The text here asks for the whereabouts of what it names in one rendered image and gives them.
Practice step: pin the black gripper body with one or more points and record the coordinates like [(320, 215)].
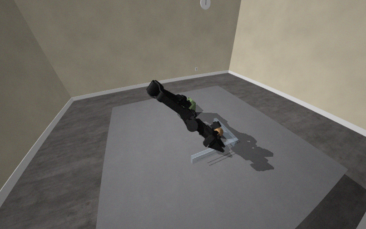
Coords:
[(209, 137)]

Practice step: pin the tan ball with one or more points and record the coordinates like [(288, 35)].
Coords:
[(220, 130)]

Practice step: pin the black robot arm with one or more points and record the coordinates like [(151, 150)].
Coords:
[(176, 103)]

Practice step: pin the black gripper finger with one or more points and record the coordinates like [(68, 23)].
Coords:
[(220, 142), (215, 145)]

